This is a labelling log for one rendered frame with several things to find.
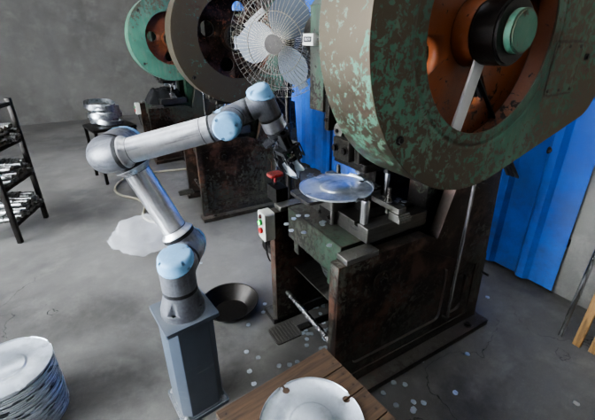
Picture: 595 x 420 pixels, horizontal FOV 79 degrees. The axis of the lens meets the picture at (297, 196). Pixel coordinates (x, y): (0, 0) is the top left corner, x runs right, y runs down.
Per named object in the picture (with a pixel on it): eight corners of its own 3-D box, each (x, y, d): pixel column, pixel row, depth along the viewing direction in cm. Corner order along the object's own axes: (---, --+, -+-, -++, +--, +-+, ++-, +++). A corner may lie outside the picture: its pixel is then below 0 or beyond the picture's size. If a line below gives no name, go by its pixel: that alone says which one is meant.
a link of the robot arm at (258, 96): (243, 88, 112) (267, 77, 111) (258, 118, 118) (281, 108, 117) (242, 97, 106) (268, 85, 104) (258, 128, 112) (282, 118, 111)
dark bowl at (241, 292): (212, 340, 171) (210, 330, 169) (194, 304, 195) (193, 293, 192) (268, 318, 185) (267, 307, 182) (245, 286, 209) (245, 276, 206)
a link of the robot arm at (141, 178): (176, 279, 128) (81, 143, 108) (187, 256, 142) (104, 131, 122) (205, 268, 127) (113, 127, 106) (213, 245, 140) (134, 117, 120)
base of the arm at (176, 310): (169, 331, 117) (165, 307, 113) (155, 306, 128) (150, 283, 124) (212, 311, 125) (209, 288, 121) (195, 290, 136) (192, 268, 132)
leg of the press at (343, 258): (337, 413, 138) (349, 198, 102) (320, 390, 147) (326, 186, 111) (486, 324, 180) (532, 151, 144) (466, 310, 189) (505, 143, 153)
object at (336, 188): (343, 170, 159) (343, 168, 159) (389, 192, 136) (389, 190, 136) (286, 182, 146) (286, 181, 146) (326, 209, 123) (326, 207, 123)
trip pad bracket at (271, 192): (277, 227, 167) (275, 187, 159) (268, 218, 174) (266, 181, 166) (289, 223, 169) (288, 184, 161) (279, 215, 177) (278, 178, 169)
